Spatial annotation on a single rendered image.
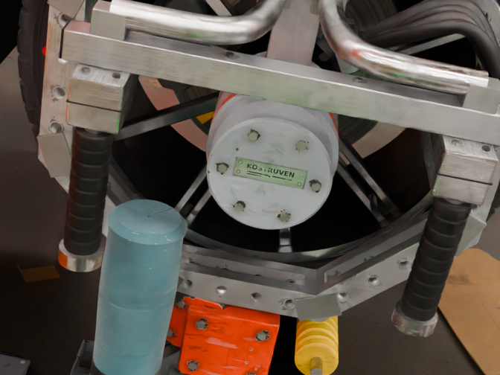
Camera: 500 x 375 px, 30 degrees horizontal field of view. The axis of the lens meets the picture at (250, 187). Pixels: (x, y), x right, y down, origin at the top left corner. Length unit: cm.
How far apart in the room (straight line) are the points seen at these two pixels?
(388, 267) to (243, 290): 18
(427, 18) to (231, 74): 20
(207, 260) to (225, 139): 33
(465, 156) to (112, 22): 34
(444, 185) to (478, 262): 173
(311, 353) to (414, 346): 99
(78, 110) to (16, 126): 199
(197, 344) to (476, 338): 119
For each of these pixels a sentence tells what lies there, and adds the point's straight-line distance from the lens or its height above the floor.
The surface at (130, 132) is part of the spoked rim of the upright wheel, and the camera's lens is 122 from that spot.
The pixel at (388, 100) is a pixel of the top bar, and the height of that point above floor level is 97.
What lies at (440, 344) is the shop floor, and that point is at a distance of 227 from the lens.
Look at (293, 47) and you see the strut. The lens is 104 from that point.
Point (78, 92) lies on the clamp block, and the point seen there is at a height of 94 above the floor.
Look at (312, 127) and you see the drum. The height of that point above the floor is 91.
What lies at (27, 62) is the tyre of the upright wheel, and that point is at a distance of 119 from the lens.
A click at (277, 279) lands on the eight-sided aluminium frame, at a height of 60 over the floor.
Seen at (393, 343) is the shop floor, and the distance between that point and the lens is 222.
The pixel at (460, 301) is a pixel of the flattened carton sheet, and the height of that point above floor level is 1.
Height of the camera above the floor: 129
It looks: 29 degrees down
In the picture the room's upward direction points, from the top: 12 degrees clockwise
